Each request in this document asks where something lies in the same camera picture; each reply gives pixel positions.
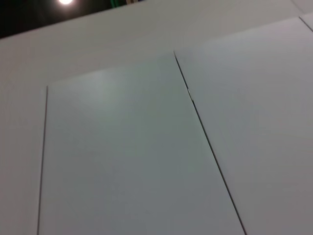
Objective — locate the round ceiling lamp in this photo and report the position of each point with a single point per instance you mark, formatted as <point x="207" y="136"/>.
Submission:
<point x="65" y="1"/>

